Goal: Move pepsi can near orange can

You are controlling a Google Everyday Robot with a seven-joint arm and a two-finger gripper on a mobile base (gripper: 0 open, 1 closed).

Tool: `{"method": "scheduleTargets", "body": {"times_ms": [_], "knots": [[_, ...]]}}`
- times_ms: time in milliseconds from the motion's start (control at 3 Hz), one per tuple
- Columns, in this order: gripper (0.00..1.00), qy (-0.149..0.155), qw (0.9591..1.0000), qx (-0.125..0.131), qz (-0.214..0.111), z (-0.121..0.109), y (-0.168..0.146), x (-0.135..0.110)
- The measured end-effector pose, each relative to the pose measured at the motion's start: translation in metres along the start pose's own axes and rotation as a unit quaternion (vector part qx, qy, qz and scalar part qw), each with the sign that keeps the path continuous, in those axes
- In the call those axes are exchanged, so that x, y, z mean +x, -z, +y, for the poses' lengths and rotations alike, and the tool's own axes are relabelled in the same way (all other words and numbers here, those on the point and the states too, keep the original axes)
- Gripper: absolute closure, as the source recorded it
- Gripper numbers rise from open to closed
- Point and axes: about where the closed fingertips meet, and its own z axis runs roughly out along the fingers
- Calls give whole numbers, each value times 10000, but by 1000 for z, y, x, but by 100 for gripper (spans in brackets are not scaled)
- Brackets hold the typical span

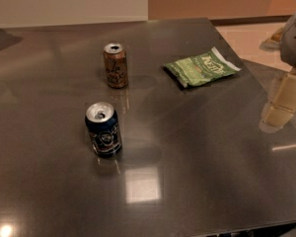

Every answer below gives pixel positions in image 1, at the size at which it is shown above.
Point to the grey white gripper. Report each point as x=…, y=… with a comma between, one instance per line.
x=295, y=43

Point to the blue pepsi can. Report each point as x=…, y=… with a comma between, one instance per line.
x=102, y=123

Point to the orange la croix can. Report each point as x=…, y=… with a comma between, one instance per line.
x=115, y=65

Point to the green chip bag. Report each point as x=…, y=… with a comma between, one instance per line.
x=202, y=69

